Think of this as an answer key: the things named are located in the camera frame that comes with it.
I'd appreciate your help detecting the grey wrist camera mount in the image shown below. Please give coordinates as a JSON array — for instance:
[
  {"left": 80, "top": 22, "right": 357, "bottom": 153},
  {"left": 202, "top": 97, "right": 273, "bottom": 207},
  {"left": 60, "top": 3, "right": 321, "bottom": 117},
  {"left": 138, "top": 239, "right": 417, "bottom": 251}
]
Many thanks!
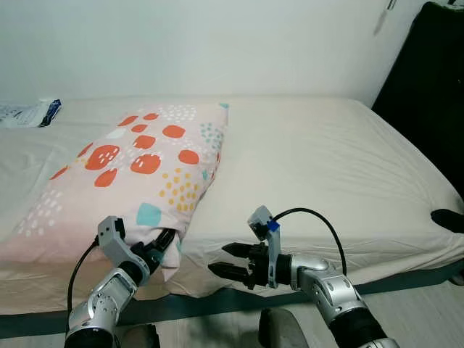
[
  {"left": 97, "top": 215, "right": 135, "bottom": 265},
  {"left": 248, "top": 205, "right": 282, "bottom": 287}
]

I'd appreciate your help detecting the dark robot foot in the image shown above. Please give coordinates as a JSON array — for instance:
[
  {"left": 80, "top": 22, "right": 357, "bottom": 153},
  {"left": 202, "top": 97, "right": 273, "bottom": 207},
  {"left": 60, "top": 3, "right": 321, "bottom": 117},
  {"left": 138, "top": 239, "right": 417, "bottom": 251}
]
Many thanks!
[
  {"left": 259, "top": 308, "right": 309, "bottom": 348},
  {"left": 120, "top": 324, "right": 160, "bottom": 348}
]

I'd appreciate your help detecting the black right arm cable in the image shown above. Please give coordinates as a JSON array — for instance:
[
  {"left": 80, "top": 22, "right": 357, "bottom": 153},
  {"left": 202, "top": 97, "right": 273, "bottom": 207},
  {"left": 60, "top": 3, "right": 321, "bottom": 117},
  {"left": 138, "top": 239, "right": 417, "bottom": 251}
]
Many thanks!
[{"left": 274, "top": 208, "right": 347, "bottom": 275}]

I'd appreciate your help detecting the dark robot right foot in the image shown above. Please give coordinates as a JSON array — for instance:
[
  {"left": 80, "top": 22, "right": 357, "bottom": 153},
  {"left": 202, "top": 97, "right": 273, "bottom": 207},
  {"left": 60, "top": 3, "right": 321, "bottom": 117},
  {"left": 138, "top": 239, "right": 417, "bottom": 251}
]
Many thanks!
[{"left": 259, "top": 308, "right": 309, "bottom": 348}]

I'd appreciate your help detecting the white sheeted mattress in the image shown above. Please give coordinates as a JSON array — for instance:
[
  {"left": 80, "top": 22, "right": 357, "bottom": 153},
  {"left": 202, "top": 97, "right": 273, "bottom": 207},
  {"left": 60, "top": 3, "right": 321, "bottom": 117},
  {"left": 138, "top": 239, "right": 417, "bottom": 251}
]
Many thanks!
[{"left": 0, "top": 96, "right": 464, "bottom": 316}]

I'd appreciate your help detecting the dark robot left foot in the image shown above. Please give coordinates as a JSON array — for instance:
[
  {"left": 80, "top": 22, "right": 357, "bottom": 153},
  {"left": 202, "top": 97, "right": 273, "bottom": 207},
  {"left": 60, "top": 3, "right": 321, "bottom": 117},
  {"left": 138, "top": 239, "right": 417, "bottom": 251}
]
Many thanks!
[{"left": 120, "top": 324, "right": 160, "bottom": 348}]

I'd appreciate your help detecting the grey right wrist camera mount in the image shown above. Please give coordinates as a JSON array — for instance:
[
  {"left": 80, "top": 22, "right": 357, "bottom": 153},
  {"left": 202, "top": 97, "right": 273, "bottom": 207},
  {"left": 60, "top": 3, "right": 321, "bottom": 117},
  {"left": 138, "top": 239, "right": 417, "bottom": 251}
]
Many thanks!
[{"left": 248, "top": 205, "right": 282, "bottom": 287}]

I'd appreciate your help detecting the pink strawberry print pillow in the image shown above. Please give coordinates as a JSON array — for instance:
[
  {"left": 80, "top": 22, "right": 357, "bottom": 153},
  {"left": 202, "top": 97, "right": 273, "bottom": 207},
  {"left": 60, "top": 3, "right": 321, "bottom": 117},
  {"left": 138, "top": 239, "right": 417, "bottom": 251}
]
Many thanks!
[{"left": 0, "top": 102, "right": 230, "bottom": 282}]

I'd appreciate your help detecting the clear plastic package blue edge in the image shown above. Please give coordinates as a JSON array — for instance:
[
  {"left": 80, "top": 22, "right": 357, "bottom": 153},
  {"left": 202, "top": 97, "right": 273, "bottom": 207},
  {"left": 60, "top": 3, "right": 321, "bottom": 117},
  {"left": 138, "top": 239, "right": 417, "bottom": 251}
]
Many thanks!
[{"left": 0, "top": 99, "right": 62, "bottom": 130}]

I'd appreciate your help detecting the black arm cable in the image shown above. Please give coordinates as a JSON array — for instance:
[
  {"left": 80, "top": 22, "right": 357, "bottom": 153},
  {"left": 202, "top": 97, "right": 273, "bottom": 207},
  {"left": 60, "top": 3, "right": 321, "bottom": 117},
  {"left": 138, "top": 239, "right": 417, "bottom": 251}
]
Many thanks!
[
  {"left": 67, "top": 236, "right": 102, "bottom": 320},
  {"left": 274, "top": 208, "right": 347, "bottom": 275}
]

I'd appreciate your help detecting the grey wall cord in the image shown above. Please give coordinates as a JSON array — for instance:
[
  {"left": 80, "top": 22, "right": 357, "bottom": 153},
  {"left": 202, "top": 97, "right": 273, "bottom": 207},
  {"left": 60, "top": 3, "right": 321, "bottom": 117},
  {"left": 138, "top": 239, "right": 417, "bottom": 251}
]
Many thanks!
[{"left": 373, "top": 0, "right": 398, "bottom": 36}]

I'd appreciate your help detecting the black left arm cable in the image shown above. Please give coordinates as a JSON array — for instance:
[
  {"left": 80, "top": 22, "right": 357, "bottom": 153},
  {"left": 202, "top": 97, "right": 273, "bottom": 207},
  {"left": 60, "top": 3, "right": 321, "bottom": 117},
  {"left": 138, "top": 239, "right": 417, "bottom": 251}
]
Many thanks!
[{"left": 67, "top": 236, "right": 102, "bottom": 320}]

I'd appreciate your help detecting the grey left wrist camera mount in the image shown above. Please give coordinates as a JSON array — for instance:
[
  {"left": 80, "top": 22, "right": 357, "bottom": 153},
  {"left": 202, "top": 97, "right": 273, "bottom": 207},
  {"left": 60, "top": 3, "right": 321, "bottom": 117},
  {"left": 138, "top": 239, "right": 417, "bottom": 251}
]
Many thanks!
[{"left": 97, "top": 215, "right": 135, "bottom": 265}]

